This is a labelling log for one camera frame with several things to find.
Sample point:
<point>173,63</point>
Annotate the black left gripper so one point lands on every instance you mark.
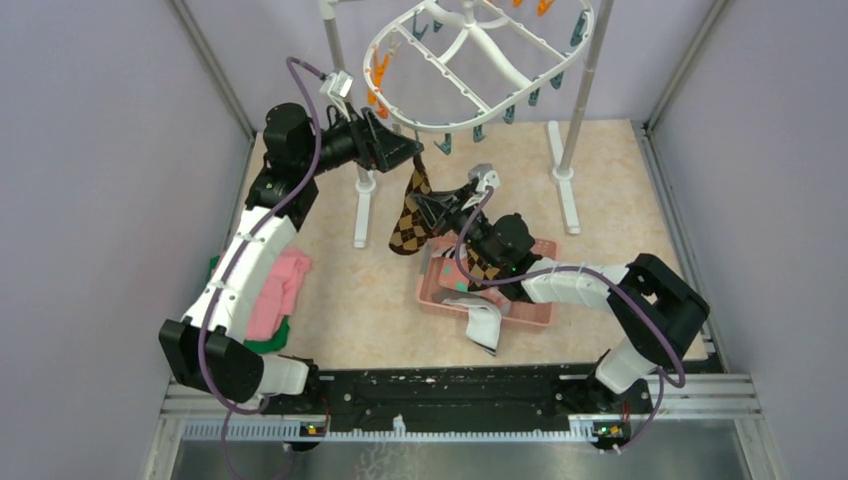
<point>367,150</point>

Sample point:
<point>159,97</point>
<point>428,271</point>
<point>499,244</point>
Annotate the brown argyle sock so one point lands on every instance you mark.
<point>411,232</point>
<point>479,268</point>

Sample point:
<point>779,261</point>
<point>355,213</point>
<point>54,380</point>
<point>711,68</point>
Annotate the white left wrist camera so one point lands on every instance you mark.
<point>336,86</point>

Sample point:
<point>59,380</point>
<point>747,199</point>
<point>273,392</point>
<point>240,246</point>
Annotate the pink plastic basket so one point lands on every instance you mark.
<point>522,316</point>

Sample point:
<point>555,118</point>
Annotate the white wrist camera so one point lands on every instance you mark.
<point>336,86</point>
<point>485,178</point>

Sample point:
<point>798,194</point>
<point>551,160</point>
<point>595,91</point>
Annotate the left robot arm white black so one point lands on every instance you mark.
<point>205,348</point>

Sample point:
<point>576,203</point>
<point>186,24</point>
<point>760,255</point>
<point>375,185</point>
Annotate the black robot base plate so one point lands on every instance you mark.
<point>470,402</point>

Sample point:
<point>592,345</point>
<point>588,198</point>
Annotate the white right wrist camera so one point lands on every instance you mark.
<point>485,178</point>

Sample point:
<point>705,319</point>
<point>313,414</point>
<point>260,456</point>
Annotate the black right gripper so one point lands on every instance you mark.
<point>449,205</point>

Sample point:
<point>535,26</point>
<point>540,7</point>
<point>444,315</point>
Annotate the white black striped sock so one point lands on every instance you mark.
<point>484,320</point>
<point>452,252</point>

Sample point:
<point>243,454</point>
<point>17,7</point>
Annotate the pink folded cloth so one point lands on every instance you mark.
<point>291,268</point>

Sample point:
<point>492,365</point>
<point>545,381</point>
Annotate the white oval clip hanger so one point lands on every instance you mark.
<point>422,93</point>

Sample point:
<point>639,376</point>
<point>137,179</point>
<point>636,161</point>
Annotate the pink dotted sock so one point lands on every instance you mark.
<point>450,277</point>

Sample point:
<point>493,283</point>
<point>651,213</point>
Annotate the white drying rack stand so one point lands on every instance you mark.
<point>570,132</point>

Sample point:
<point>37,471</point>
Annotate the white black striped sock front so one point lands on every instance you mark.
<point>452,252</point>

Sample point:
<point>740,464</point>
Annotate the green folded cloth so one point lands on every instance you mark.
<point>275,338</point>

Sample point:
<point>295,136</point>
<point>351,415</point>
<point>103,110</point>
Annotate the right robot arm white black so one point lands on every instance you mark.
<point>658,311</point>

